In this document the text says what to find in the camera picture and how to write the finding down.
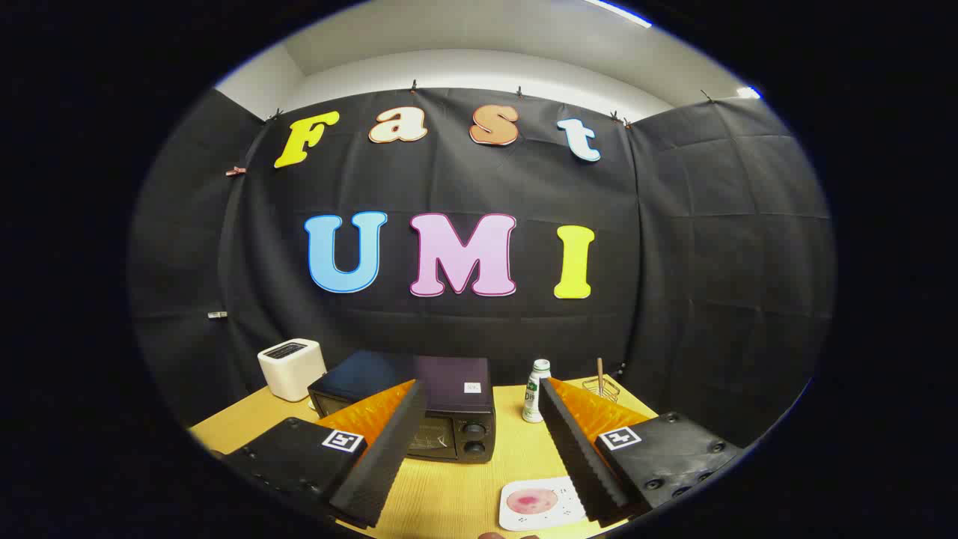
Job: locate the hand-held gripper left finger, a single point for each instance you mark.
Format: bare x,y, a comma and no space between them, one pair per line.
389,449

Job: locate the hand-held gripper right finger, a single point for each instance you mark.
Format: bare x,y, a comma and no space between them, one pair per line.
572,442

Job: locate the pink ham slice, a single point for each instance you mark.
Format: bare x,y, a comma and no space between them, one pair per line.
532,501

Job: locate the white square plate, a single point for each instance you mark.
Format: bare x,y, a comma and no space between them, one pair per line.
561,516

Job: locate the black toaster oven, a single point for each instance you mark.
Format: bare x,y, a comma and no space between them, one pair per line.
449,378

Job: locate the white bread toaster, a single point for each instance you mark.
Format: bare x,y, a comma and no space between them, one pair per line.
290,370

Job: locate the white bottle green label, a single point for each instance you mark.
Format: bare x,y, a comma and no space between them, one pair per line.
534,397

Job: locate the wooden stick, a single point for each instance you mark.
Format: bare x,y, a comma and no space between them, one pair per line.
600,370

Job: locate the black backdrop cloth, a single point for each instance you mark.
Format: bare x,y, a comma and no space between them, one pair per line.
711,299

